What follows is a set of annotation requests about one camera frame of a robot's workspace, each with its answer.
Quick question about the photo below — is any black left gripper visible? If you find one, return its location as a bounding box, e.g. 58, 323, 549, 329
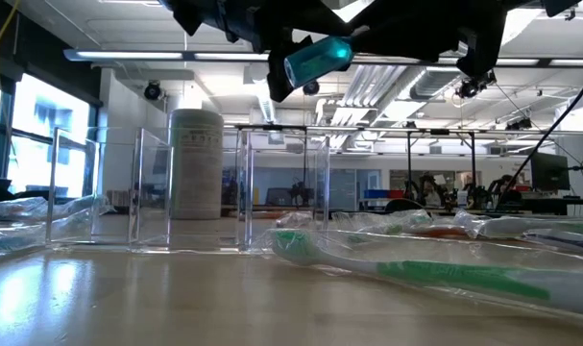
158, 0, 353, 103

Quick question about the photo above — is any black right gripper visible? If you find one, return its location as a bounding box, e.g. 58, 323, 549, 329
352, 0, 583, 79

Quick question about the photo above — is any blue mouthwash bottle white cap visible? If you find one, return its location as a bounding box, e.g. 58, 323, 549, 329
283, 37, 355, 89

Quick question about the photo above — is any clear acrylic organizer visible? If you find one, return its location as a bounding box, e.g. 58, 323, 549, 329
45, 126, 331, 255

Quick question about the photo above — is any white wipes canister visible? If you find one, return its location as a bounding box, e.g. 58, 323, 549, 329
167, 108, 225, 221

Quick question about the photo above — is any black computer monitor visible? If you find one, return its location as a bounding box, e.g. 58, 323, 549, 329
529, 151, 571, 192

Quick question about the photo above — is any silver ventilation duct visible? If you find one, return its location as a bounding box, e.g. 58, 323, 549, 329
408, 66, 465, 103

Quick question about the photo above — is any thin black cable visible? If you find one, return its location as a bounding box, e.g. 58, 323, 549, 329
493, 62, 583, 212

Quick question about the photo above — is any window with dark frame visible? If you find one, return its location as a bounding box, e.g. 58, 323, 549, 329
0, 71, 103, 199

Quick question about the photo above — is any yellow cable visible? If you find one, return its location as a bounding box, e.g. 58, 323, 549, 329
0, 0, 22, 68

